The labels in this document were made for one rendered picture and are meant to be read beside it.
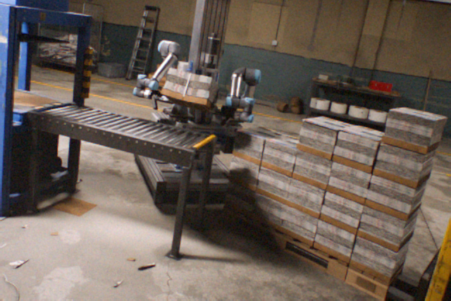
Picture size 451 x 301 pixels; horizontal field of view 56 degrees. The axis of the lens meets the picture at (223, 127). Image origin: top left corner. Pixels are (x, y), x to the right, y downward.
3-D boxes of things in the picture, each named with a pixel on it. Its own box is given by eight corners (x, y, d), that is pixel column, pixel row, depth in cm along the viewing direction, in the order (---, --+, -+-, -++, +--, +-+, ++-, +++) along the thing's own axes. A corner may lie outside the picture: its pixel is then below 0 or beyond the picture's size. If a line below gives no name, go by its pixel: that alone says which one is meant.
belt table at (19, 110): (75, 112, 374) (76, 101, 372) (21, 125, 313) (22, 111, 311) (10, 96, 392) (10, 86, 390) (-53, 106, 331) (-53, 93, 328)
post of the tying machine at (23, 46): (27, 166, 420) (36, 6, 385) (20, 168, 411) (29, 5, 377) (19, 163, 422) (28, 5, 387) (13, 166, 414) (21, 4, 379)
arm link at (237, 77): (232, 63, 364) (226, 99, 329) (245, 65, 364) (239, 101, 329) (231, 73, 372) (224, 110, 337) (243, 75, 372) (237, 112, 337)
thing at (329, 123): (323, 117, 344) (323, 115, 343) (356, 126, 327) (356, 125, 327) (301, 120, 315) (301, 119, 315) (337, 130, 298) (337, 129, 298)
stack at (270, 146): (245, 209, 403) (261, 125, 384) (363, 263, 336) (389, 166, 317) (220, 219, 372) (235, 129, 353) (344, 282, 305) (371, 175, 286)
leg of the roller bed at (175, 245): (180, 254, 306) (192, 166, 290) (176, 258, 300) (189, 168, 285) (172, 252, 307) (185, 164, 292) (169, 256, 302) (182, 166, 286)
